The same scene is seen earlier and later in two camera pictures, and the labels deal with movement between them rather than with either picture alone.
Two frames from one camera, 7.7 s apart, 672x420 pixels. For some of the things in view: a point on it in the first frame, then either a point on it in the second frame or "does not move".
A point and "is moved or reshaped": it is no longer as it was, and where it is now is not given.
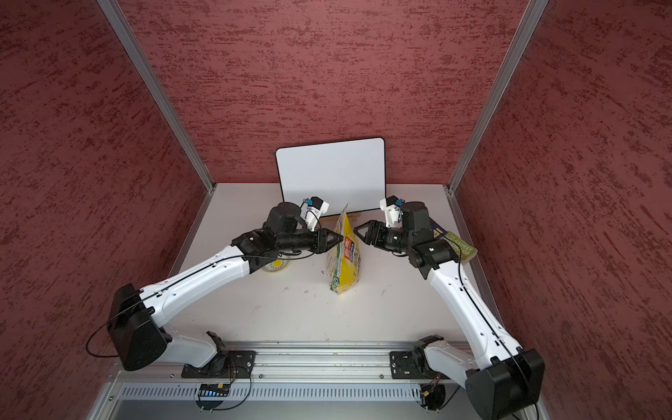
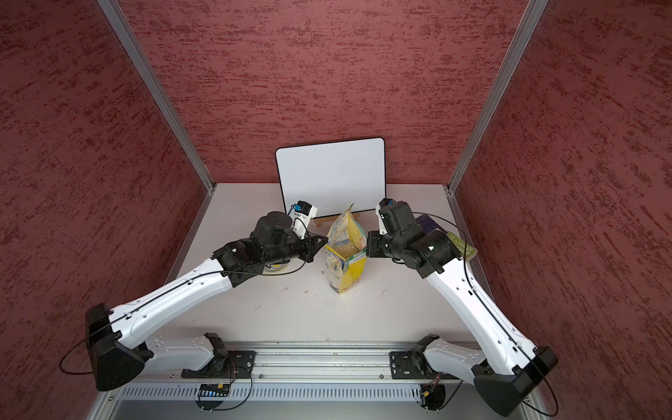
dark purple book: [437, 230] does not move
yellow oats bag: [344, 268] is moved or reshaped
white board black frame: [350, 172] does not move
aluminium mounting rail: [298, 362] does not move
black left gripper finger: [337, 238] to [319, 241]
